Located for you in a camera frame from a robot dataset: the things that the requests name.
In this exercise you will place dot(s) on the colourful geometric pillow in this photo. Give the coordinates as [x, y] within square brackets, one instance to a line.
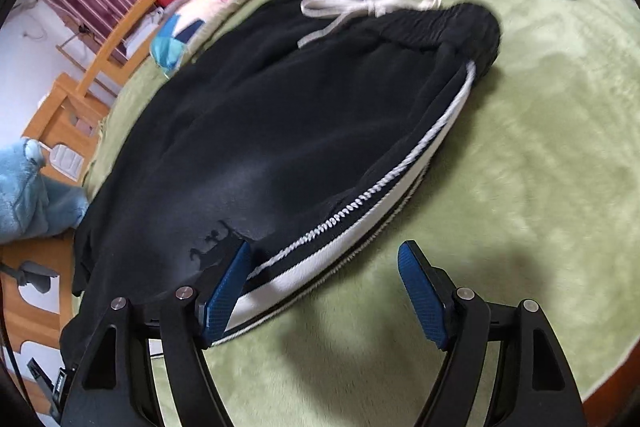
[185, 27]

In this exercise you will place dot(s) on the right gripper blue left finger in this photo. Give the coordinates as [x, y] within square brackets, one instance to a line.
[219, 288]

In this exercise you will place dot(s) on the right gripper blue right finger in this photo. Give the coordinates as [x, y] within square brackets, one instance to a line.
[429, 291]

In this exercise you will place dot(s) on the black pants with white stripe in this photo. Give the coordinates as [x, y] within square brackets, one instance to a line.
[300, 130]

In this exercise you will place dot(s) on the green bed blanket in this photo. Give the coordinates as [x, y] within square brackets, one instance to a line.
[534, 194]

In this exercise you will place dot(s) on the light blue plush blanket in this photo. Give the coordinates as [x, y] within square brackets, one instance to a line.
[32, 204]

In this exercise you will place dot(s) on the wooden bed frame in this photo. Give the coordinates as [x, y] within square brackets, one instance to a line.
[69, 116]

